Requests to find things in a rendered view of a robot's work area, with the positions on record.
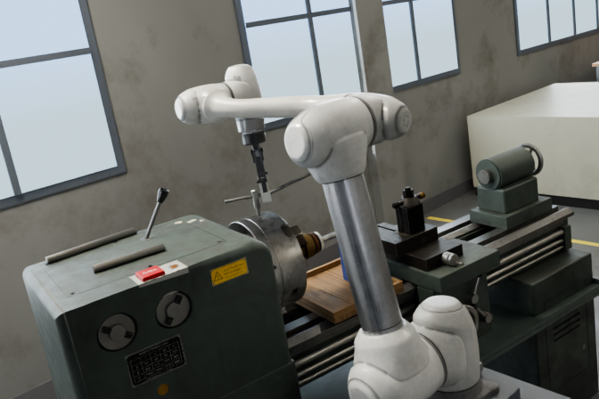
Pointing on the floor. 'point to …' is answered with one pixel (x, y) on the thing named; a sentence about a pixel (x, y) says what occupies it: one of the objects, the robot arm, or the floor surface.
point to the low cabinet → (547, 139)
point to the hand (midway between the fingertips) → (265, 192)
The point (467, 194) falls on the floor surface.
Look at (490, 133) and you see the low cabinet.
